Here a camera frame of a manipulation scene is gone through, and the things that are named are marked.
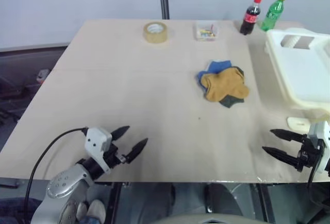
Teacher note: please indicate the cola bottle with red cap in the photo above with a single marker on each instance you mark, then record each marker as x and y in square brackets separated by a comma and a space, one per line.
[249, 18]

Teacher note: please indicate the clear packing tape roll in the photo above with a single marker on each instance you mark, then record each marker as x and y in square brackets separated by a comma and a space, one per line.
[156, 35]

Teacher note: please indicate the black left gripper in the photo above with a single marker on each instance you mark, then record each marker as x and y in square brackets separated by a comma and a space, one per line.
[113, 157]

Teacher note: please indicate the dark green cloth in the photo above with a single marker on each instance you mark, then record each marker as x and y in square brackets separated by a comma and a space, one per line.
[230, 102]

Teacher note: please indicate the mustard yellow cloth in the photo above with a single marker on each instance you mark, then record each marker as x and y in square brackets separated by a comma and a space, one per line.
[223, 85]

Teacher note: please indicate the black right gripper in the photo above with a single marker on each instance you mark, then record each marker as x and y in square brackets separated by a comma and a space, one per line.
[309, 152]

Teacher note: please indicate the green bottle with yellow cap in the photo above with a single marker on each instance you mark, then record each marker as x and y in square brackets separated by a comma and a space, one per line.
[272, 15]

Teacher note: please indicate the blue cloth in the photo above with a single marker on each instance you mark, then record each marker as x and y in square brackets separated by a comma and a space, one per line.
[217, 66]

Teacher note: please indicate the small orange and grey object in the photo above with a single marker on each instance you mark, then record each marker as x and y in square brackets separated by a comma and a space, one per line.
[43, 75]

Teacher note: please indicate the clear box of coloured pins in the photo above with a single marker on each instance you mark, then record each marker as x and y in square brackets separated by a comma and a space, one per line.
[206, 31]

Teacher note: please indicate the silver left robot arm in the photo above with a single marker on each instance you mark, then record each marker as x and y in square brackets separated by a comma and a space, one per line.
[61, 182]

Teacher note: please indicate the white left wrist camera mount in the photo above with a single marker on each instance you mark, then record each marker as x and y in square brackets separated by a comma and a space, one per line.
[96, 138]

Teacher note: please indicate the white plastic tray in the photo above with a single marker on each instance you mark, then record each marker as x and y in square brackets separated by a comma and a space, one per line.
[300, 69]

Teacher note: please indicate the pale rounded shoe tip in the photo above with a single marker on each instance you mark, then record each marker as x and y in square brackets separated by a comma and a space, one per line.
[96, 209]
[81, 210]

